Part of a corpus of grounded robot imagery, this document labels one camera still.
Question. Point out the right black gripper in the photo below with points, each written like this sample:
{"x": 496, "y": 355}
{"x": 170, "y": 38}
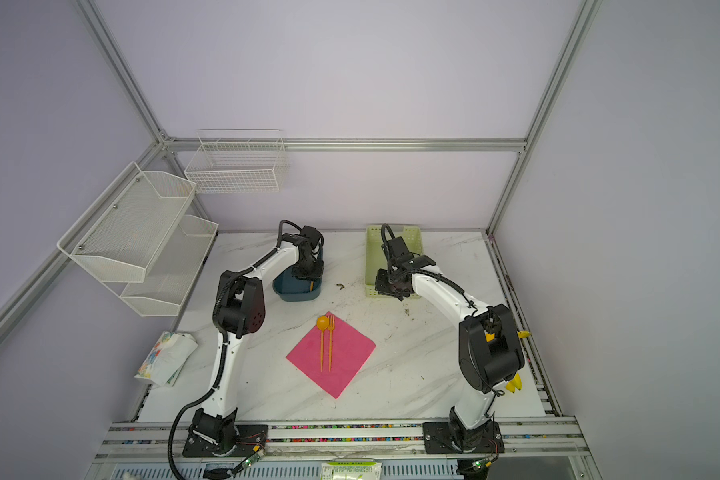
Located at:
{"x": 381, "y": 288}

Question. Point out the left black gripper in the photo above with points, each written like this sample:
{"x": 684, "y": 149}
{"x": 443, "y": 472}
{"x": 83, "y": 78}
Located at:
{"x": 317, "y": 274}

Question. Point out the yellow plastic spoon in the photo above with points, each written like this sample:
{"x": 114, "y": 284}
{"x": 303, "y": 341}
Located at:
{"x": 322, "y": 324}

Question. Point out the pink paper napkin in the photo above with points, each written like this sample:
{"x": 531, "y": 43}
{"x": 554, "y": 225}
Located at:
{"x": 351, "y": 351}

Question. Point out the yellow plastic fork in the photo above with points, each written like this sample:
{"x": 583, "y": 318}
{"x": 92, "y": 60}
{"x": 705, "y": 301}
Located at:
{"x": 331, "y": 329}

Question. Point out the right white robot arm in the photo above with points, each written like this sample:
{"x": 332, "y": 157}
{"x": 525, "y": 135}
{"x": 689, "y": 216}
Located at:
{"x": 471, "y": 426}

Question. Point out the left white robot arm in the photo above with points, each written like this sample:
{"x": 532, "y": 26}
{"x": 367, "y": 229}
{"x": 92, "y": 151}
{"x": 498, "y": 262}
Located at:
{"x": 239, "y": 310}

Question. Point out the colourful napkin packet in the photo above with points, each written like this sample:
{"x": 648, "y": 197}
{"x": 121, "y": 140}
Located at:
{"x": 166, "y": 359}

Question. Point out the teal plastic oval tub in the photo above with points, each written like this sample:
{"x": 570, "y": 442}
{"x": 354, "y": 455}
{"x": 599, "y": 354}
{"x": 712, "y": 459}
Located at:
{"x": 292, "y": 289}

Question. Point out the yellow bananas bunch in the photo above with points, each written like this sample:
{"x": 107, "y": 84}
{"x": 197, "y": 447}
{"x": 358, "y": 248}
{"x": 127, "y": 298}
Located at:
{"x": 507, "y": 359}

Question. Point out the white perforated metal shelf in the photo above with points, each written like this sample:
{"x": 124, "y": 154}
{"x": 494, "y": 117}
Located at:
{"x": 140, "y": 241}

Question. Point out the green white label box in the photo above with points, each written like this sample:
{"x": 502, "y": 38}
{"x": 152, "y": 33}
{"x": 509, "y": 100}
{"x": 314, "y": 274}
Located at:
{"x": 351, "y": 470}

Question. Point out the white wire basket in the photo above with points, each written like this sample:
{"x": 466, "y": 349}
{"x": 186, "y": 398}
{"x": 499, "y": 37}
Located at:
{"x": 230, "y": 161}

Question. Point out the aluminium frame profile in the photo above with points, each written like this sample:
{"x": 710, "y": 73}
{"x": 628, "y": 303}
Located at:
{"x": 41, "y": 281}

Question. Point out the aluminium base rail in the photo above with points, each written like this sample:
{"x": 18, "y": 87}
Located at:
{"x": 401, "y": 449}

